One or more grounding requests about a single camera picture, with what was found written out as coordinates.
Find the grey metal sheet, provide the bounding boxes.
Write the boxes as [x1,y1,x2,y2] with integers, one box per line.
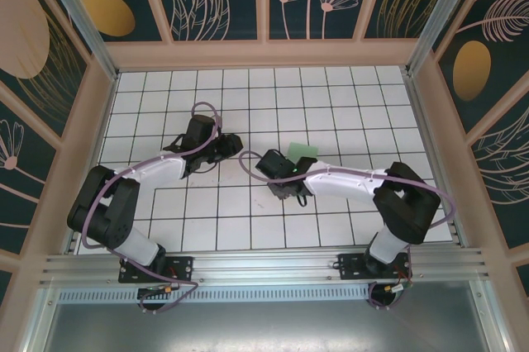
[41,302,497,352]

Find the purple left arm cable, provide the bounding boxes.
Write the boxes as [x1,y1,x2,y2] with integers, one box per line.
[80,101,224,315]

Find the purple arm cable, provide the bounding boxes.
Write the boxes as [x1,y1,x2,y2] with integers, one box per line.
[80,101,224,315]
[238,150,457,312]

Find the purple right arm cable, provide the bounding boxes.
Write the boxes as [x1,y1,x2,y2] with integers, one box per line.
[238,150,457,312]

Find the long aluminium mounting rail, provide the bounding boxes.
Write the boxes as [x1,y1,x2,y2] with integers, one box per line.
[39,247,493,287]

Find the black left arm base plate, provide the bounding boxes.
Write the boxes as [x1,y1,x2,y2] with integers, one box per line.
[118,255,195,285]

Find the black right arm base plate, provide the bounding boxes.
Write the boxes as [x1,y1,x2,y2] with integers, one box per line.
[337,252,414,283]

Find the slotted grey cable duct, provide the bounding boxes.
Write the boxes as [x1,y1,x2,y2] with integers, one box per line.
[57,285,373,303]

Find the aluminium side rail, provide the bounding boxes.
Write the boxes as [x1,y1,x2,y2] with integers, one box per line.
[403,65,468,246]
[62,221,83,255]

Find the aluminium corner post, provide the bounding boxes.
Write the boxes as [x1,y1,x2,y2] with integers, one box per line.
[404,0,476,76]
[32,0,121,83]

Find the aluminium frame bar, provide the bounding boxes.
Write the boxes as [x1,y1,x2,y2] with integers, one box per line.
[20,285,61,352]
[469,281,513,352]

